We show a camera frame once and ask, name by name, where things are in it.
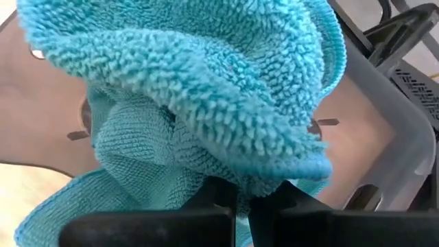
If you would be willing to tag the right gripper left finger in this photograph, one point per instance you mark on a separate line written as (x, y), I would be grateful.
(147, 230)

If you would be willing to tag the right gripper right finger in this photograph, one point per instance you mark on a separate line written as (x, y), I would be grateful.
(343, 230)

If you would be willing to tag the blue microfiber towel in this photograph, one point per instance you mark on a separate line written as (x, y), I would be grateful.
(205, 85)

